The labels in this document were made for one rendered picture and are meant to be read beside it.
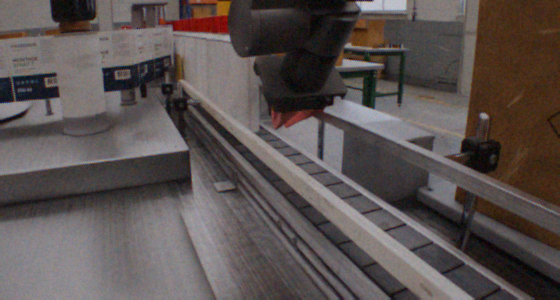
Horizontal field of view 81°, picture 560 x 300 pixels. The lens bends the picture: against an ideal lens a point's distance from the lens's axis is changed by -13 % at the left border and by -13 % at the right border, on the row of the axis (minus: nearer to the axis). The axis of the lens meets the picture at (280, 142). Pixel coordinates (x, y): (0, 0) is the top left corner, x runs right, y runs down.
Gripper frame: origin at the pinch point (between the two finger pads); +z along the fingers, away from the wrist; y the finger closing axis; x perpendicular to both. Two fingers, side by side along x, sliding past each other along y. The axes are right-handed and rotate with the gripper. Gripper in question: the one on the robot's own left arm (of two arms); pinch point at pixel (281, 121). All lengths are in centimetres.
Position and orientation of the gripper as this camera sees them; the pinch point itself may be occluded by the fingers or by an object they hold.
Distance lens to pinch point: 51.1
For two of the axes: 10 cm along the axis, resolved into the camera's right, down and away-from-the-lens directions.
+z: -2.7, 5.7, 7.8
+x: 3.2, 8.2, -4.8
